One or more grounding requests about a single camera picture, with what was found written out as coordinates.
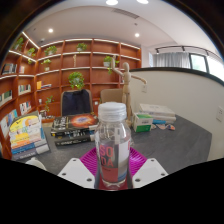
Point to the grey window curtain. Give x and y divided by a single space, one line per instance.
170 60

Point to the wooden shelf unit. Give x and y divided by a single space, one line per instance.
56 73

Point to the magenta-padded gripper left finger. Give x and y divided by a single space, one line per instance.
76 173

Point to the stack of dark books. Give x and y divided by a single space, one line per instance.
75 128

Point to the stack of white books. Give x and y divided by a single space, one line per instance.
158 111

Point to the stack of colourful books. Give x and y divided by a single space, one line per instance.
26 136

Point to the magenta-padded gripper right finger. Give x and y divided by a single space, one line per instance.
150 171

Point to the black track light rail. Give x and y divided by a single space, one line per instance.
181 47

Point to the clear plastic water bottle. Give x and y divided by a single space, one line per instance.
112 140

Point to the white wall socket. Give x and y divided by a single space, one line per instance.
145 88
220 114

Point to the dark blue chair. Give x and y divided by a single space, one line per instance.
76 103

